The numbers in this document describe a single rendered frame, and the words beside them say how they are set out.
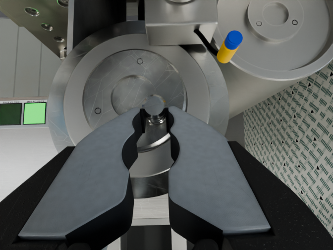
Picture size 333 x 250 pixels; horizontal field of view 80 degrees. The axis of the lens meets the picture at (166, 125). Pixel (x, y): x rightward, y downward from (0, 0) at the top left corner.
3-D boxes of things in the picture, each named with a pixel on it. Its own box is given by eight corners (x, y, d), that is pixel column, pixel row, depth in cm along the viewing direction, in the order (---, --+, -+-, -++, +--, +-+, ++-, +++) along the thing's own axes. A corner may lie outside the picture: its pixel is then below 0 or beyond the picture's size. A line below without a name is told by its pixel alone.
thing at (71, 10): (78, -120, 20) (72, 53, 18) (126, 26, 43) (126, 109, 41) (73, -120, 20) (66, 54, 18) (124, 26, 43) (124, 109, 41)
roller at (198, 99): (211, 34, 16) (210, 180, 15) (184, 106, 42) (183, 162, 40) (70, 31, 16) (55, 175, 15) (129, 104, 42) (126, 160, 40)
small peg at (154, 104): (162, 90, 11) (169, 113, 11) (163, 102, 14) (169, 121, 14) (138, 97, 11) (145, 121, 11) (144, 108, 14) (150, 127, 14)
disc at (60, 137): (228, 21, 17) (231, 202, 15) (227, 25, 18) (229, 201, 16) (56, 17, 17) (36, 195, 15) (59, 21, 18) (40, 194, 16)
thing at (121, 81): (127, 28, 15) (207, 88, 14) (132, 42, 17) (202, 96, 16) (59, 105, 14) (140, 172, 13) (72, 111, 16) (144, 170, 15)
